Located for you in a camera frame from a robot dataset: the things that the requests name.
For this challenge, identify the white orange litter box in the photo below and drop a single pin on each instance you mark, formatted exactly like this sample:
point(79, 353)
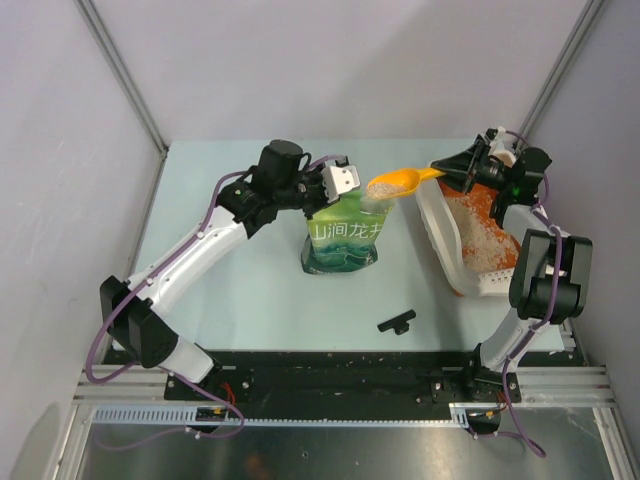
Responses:
point(445, 240)

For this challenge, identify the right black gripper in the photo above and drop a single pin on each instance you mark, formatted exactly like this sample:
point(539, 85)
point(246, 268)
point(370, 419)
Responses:
point(465, 168)

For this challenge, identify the black bag clip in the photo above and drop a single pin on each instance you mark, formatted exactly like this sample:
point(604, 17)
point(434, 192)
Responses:
point(398, 324)

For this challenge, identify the green litter bag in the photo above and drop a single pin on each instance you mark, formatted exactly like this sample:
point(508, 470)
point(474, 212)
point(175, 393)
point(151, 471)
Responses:
point(342, 238)

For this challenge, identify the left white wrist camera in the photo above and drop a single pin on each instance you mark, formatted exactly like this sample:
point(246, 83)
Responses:
point(339, 178)

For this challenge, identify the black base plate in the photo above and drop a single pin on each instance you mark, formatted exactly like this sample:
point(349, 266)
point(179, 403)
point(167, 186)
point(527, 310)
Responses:
point(444, 377)

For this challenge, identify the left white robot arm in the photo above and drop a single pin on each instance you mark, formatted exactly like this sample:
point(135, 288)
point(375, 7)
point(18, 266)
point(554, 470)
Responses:
point(242, 202)

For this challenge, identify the orange plastic scoop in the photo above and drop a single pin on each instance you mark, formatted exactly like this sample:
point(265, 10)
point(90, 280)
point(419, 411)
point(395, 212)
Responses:
point(400, 183)

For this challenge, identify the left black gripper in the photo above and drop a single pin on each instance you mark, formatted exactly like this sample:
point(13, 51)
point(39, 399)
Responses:
point(316, 174)

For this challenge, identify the clean litter grains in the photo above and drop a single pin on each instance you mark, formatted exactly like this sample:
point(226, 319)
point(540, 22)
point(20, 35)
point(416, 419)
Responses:
point(485, 247)

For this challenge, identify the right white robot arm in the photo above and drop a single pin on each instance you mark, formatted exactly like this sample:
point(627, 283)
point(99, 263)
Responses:
point(549, 282)

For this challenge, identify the white slotted cable duct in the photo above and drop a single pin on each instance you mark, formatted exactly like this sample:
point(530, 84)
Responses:
point(452, 417)

